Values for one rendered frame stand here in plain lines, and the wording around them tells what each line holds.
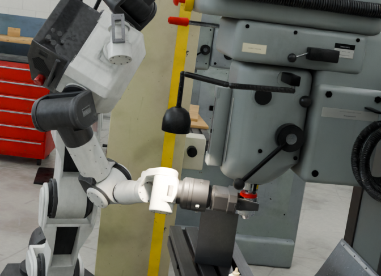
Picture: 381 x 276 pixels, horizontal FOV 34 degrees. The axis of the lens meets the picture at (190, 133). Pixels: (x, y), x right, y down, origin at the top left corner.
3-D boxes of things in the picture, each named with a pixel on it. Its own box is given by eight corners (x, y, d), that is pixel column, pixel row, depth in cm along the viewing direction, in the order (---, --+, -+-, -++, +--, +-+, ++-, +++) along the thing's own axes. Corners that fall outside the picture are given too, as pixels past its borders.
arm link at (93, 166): (83, 202, 194) (54, 148, 181) (110, 175, 201) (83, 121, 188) (109, 212, 187) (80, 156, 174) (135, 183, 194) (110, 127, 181)
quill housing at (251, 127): (225, 186, 159) (244, 61, 152) (211, 165, 178) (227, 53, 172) (297, 192, 162) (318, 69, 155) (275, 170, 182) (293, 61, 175)
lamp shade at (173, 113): (155, 128, 158) (158, 103, 156) (177, 127, 163) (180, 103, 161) (174, 135, 153) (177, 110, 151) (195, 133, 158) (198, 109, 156)
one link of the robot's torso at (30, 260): (24, 271, 253) (26, 240, 250) (73, 269, 260) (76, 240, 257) (30, 295, 234) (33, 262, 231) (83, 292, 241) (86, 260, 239)
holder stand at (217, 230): (193, 263, 202) (201, 204, 198) (197, 238, 223) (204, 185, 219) (231, 268, 201) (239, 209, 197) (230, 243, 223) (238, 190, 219)
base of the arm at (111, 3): (90, 4, 193) (114, 12, 185) (112, -30, 194) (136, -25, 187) (119, 30, 204) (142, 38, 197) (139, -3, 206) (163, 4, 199)
